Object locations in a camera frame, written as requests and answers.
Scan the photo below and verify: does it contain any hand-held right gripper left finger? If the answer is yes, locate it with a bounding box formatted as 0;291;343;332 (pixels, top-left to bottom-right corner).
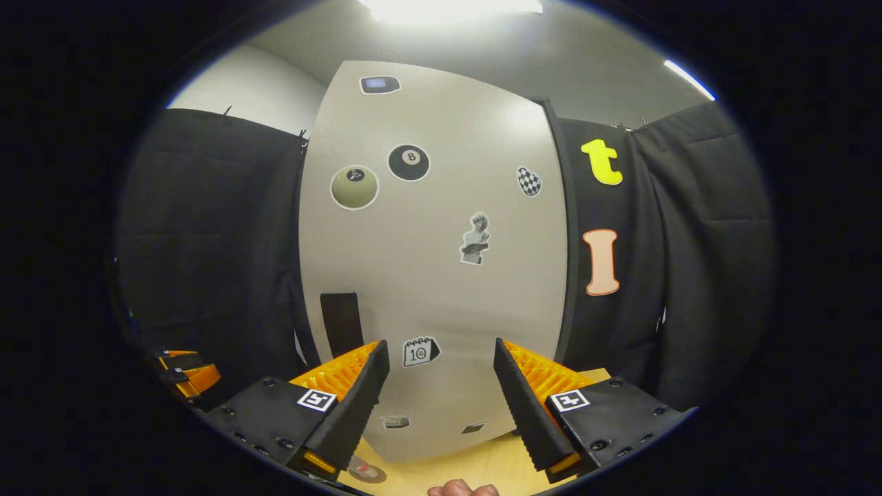
203;339;391;483

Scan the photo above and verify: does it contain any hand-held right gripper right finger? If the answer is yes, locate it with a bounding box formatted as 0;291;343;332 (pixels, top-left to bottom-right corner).
493;338;697;484

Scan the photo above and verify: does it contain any black cabinet door handle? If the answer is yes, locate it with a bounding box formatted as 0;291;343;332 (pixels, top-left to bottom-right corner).
320;292;365;359

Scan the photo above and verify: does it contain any white cabinet door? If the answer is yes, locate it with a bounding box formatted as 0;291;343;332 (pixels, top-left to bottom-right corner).
298;61;569;464

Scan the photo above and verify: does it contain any round grey disc red mark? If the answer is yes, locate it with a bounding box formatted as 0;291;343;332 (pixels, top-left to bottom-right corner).
347;455;388;484

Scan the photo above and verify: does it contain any black backdrop cloth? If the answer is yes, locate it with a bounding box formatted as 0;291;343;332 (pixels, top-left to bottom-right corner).
114;103;776;414

